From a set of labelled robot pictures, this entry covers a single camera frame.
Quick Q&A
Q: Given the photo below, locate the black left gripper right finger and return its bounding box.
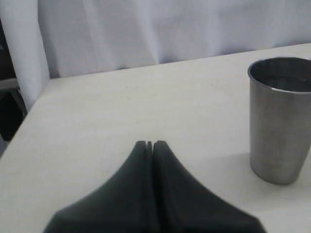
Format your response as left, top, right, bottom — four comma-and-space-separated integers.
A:
153, 141, 265, 233

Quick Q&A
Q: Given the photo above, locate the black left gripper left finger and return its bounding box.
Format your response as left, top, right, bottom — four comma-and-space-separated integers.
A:
44, 141, 153, 233

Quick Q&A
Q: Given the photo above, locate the stainless steel cup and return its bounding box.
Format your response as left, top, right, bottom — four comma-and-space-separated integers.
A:
247, 57, 311, 185

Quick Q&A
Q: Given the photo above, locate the dark metal frame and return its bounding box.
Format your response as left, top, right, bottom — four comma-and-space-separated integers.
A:
0, 27, 27, 142

